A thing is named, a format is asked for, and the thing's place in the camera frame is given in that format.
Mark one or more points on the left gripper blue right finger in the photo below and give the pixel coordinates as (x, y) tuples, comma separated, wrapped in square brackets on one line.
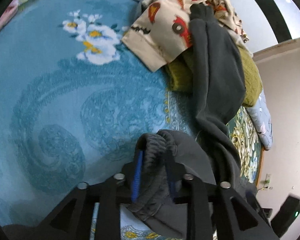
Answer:
[(212, 207)]

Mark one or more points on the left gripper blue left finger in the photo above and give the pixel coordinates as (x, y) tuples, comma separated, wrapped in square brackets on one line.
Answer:
[(93, 211)]

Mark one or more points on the dark grey sweatpants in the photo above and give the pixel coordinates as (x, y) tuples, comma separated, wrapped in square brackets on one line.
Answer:
[(218, 92)]

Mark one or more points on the black device with green light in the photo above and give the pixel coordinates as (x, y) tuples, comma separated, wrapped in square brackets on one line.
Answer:
[(286, 215)]

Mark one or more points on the teal floral bed blanket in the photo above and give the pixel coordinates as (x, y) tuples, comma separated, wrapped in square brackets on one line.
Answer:
[(73, 102)]

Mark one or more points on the olive green knit sweater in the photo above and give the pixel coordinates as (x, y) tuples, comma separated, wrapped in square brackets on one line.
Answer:
[(180, 75)]

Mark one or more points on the beige cartoon print garment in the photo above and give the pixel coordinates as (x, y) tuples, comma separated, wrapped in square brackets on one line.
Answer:
[(161, 33)]

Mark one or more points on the white black wardrobe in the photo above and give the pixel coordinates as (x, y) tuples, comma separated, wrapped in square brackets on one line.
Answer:
[(268, 22)]

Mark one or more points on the pink folded garment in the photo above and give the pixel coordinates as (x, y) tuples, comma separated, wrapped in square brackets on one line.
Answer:
[(9, 13)]

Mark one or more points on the wall power socket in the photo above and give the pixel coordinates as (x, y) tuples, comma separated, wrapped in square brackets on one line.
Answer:
[(266, 182)]

